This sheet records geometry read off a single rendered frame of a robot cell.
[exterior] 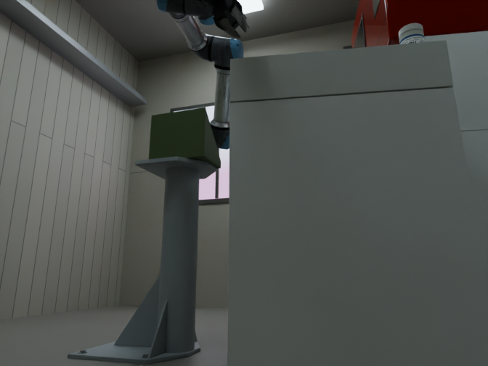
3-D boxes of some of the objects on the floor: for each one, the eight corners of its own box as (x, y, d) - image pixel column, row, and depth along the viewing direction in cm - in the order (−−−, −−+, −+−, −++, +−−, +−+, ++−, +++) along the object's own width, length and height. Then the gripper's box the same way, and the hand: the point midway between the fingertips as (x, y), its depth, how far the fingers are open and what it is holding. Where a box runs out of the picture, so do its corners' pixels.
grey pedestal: (67, 358, 144) (88, 160, 164) (131, 340, 184) (142, 183, 205) (184, 367, 129) (192, 149, 149) (226, 346, 170) (228, 176, 190)
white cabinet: (396, 345, 171) (379, 178, 192) (507, 425, 79) (454, 87, 99) (261, 341, 180) (258, 182, 201) (220, 410, 88) (224, 103, 108)
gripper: (235, -6, 119) (265, 34, 110) (213, 17, 122) (240, 57, 113) (221, -23, 112) (252, 17, 103) (197, 1, 115) (225, 43, 106)
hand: (239, 30), depth 106 cm, fingers closed
